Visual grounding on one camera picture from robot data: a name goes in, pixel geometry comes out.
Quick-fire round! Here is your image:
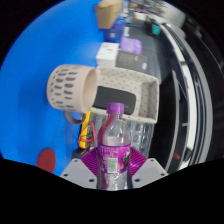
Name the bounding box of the clear bottle with purple label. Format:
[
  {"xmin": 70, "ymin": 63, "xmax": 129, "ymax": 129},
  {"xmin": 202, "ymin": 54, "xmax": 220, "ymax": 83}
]
[{"xmin": 96, "ymin": 102, "xmax": 133, "ymax": 192}]

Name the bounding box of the black workbench shelf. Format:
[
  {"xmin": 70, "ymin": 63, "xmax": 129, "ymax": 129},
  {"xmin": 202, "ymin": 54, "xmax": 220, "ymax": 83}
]
[{"xmin": 156, "ymin": 69, "xmax": 181, "ymax": 174}]

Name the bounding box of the black box with white label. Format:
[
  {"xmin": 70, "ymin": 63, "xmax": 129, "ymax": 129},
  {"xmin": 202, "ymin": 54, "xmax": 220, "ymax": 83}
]
[{"xmin": 72, "ymin": 148, "xmax": 89, "ymax": 160}]

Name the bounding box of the purple plastic bag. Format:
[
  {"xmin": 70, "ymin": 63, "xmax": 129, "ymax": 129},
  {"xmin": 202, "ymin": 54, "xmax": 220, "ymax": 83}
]
[{"xmin": 119, "ymin": 36, "xmax": 143, "ymax": 56}]

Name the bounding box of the black rectangular box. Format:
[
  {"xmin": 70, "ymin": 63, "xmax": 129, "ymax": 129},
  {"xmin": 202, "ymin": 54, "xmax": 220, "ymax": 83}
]
[{"xmin": 92, "ymin": 85, "xmax": 137, "ymax": 115}]

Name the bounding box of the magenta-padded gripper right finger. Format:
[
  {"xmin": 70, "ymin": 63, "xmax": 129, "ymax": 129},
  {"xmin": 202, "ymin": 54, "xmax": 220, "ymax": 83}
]
[{"xmin": 128, "ymin": 147, "xmax": 169, "ymax": 190}]

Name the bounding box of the yellow multimeter with red leads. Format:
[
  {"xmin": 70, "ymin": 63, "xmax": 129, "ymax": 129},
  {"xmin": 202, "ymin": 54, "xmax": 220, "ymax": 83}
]
[{"xmin": 78, "ymin": 111, "xmax": 96, "ymax": 149}]

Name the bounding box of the beige patterned mug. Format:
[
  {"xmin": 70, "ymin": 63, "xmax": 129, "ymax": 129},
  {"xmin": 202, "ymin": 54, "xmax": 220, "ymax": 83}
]
[{"xmin": 45, "ymin": 64, "xmax": 99, "ymax": 125}]

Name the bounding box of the small white carton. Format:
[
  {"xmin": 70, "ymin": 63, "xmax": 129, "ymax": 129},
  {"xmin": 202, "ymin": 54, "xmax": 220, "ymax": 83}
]
[{"xmin": 95, "ymin": 42, "xmax": 120, "ymax": 68}]

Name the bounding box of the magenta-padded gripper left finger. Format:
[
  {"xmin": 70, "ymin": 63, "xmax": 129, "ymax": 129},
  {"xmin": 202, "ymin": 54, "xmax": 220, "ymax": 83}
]
[{"xmin": 59, "ymin": 147, "xmax": 101, "ymax": 190}]

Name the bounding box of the long white lamp bar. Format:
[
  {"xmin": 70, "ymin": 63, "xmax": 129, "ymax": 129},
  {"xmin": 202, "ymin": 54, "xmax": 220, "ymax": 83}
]
[{"xmin": 159, "ymin": 23, "xmax": 198, "ymax": 164}]

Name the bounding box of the beige dotted storage tray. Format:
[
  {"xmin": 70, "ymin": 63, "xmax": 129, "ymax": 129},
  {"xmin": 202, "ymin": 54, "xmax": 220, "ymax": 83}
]
[{"xmin": 91, "ymin": 66, "xmax": 160, "ymax": 125}]

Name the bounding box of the blue carton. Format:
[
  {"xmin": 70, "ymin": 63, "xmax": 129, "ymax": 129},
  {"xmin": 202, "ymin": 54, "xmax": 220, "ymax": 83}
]
[{"xmin": 103, "ymin": 18, "xmax": 128, "ymax": 44}]

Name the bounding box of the teal container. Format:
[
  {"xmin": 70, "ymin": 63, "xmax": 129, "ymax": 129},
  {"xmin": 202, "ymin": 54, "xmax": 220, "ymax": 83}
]
[{"xmin": 151, "ymin": 23, "xmax": 162, "ymax": 36}]

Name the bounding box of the flat round red coaster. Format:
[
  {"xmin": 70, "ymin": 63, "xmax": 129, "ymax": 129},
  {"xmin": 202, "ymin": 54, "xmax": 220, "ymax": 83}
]
[{"xmin": 36, "ymin": 148, "xmax": 57, "ymax": 174}]

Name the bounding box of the dark grey carton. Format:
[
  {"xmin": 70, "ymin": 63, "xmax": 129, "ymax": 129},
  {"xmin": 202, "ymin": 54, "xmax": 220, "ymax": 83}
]
[{"xmin": 115, "ymin": 49, "xmax": 148, "ymax": 72}]

